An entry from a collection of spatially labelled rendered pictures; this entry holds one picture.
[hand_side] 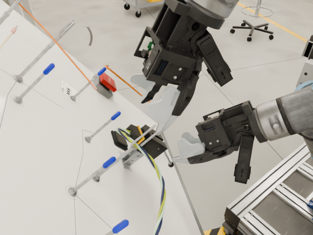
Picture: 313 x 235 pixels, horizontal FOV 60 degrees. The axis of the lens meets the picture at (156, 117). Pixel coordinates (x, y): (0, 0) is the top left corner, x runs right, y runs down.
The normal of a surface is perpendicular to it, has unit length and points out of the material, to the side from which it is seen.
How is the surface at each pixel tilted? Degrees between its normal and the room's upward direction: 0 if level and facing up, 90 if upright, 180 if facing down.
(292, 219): 0
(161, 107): 81
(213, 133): 71
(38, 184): 51
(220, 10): 95
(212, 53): 95
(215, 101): 0
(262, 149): 0
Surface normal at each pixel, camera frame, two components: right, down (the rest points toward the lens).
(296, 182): 0.00, -0.77
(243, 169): -0.37, 0.29
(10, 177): 0.75, -0.61
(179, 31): 0.33, 0.67
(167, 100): 0.44, 0.44
